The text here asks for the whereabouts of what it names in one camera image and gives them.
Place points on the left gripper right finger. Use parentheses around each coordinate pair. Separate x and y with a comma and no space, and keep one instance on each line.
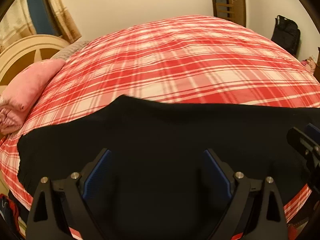
(254,206)

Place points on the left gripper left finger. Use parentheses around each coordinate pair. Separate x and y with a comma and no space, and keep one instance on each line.
(47,219)

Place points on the black pants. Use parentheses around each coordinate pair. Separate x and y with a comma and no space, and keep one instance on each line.
(157,185)

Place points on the black bag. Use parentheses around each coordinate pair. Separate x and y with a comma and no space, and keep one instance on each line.
(286,34)

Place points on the pink pillow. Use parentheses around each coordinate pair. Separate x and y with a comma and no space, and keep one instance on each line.
(23,91)

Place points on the red plaid bed cover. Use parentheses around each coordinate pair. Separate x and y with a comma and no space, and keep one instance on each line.
(196,59)

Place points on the grey pillow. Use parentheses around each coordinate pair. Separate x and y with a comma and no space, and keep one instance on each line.
(67,52)

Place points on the cream wooden headboard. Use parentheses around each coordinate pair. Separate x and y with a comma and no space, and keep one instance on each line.
(25,52)

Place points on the brown wooden door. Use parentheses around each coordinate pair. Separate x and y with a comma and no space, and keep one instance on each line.
(231,10)

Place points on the blue window pane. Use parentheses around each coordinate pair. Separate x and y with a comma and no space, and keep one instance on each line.
(40,18)

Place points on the beige patterned curtain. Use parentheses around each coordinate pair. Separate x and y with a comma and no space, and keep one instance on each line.
(16,21)

